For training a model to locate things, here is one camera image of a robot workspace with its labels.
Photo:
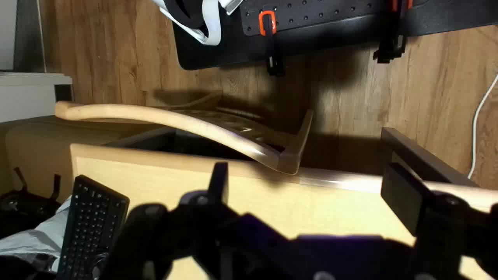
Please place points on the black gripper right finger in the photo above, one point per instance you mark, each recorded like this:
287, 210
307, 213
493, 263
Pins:
451, 233

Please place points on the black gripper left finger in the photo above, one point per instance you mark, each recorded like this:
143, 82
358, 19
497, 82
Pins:
171, 238

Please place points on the black computer keyboard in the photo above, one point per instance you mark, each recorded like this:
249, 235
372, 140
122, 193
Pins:
94, 222

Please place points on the wooden chair with curved back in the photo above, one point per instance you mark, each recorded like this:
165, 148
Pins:
156, 117

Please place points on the white plastic bag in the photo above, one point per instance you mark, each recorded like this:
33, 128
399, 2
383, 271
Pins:
31, 243

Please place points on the white plastic housing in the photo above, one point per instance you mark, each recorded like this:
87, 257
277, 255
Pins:
31, 95

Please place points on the orange black clamp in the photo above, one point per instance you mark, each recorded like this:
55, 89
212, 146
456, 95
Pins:
394, 36
266, 23

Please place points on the white crumpled cloth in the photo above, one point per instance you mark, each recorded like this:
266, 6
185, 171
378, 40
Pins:
210, 28

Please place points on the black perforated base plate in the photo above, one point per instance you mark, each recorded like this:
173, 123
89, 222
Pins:
321, 20

